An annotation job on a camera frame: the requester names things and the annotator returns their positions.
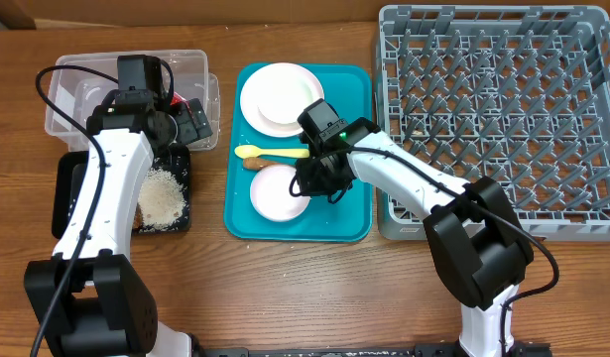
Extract brown food chunk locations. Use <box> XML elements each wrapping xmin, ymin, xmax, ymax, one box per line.
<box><xmin>132</xmin><ymin>205</ymin><xmax>143</xmax><ymax>230</ymax></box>

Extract pile of rice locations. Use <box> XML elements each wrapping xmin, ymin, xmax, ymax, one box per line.
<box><xmin>137</xmin><ymin>169</ymin><xmax>186</xmax><ymax>230</ymax></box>

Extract yellow plastic spoon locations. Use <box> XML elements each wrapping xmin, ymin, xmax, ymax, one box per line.
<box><xmin>234</xmin><ymin>145</ymin><xmax>309</xmax><ymax>159</ymax></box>

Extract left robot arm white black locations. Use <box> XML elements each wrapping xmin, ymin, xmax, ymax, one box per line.
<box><xmin>24</xmin><ymin>55</ymin><xmax>207</xmax><ymax>356</ymax></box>

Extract black rail at bottom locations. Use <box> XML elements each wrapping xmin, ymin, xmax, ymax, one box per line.
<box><xmin>184</xmin><ymin>339</ymin><xmax>553</xmax><ymax>357</ymax></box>

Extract large white plate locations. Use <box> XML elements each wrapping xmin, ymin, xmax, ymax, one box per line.
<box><xmin>239</xmin><ymin>62</ymin><xmax>324</xmax><ymax>138</ymax></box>

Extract red wrapper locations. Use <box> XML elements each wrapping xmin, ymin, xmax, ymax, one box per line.
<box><xmin>171</xmin><ymin>95</ymin><xmax>187</xmax><ymax>112</ymax></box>

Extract brown sausage stick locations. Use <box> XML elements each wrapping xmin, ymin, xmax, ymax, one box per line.
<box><xmin>243</xmin><ymin>157</ymin><xmax>278</xmax><ymax>172</ymax></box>

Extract black plastic tray bin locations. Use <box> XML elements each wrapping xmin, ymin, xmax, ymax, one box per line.
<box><xmin>52</xmin><ymin>145</ymin><xmax>191</xmax><ymax>238</ymax></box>

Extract teal plastic tray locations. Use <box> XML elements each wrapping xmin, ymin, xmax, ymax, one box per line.
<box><xmin>223</xmin><ymin>63</ymin><xmax>373</xmax><ymax>243</ymax></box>

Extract white bowl with rice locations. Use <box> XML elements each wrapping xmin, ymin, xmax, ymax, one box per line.
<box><xmin>250</xmin><ymin>165</ymin><xmax>310</xmax><ymax>222</ymax></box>

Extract grey dishwasher rack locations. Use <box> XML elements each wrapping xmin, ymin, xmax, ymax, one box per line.
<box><xmin>374</xmin><ymin>5</ymin><xmax>610</xmax><ymax>242</ymax></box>

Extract clear plastic bin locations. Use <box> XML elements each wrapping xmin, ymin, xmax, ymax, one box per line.
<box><xmin>45</xmin><ymin>50</ymin><xmax>220</xmax><ymax>152</ymax></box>

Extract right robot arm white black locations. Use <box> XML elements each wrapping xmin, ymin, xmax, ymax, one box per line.
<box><xmin>290</xmin><ymin>117</ymin><xmax>559</xmax><ymax>356</ymax></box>

